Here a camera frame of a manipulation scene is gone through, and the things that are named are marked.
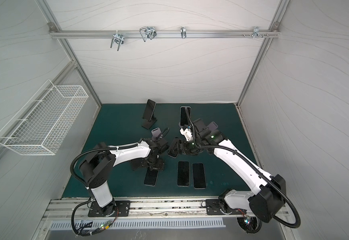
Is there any pink-edged phone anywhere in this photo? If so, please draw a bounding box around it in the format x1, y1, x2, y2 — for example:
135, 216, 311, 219
167, 143, 178, 158

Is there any metal U-bolt clamp left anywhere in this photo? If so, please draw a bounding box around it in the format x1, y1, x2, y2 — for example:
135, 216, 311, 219
110, 32, 124, 51

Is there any right base cable bundle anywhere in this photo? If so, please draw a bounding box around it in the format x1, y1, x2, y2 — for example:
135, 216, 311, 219
236, 214, 262, 234

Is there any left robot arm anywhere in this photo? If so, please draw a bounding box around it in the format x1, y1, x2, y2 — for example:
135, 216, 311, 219
70, 137, 169, 211

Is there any aluminium cross rail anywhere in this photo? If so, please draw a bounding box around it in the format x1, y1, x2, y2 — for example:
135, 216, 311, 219
49, 29, 281, 39

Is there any metal U-bolt clamp centre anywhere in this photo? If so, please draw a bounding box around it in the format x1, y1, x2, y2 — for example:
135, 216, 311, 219
139, 26, 157, 42

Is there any slotted cable duct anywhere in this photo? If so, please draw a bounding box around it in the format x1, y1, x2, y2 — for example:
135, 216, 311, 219
49, 218, 226, 231

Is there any black stand back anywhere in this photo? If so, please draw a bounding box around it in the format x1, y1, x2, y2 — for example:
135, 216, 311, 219
141, 117, 157, 130

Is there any purple-edged phone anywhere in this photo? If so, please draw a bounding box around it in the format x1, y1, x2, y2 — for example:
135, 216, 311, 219
192, 163, 206, 189

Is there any purple stand front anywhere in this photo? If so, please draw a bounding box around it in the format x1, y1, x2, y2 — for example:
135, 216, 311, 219
207, 122, 218, 132

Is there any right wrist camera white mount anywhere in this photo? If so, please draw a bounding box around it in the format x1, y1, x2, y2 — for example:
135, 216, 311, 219
180, 125, 193, 142

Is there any teal-edged phone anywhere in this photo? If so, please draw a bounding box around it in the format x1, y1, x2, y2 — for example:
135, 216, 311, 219
177, 161, 189, 187

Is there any black stand left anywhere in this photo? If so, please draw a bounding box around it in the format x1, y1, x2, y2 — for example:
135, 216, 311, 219
130, 158, 143, 171

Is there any phone on black back stand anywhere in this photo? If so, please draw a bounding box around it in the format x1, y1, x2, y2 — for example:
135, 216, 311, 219
142, 99, 156, 121

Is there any left base cable bundle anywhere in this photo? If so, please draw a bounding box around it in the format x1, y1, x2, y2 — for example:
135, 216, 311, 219
70, 197, 119, 237

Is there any metal bracket right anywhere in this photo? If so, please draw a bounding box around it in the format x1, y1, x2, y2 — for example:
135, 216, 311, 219
242, 27, 268, 39

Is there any white wire basket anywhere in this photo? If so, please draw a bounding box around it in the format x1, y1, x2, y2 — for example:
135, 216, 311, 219
0, 80, 88, 156

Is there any base cable bundle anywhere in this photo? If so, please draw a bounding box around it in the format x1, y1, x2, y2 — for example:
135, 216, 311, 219
70, 197, 119, 237
236, 214, 262, 234

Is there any metal u-bolt clamp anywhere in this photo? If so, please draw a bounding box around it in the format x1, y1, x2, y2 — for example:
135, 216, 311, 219
139, 26, 157, 42
110, 32, 124, 51

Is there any metal clamp small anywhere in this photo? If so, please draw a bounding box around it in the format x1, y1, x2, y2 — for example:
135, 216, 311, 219
180, 27, 186, 39

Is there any black stand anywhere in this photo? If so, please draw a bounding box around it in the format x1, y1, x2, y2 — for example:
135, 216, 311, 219
141, 117, 157, 130
130, 158, 143, 171

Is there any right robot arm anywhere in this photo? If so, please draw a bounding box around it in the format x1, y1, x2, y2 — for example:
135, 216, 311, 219
168, 119, 301, 229

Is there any green table mat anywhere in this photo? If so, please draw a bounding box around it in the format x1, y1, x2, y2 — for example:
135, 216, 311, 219
61, 103, 257, 199

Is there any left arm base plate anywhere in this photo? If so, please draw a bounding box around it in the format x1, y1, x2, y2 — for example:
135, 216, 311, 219
88, 200, 130, 218

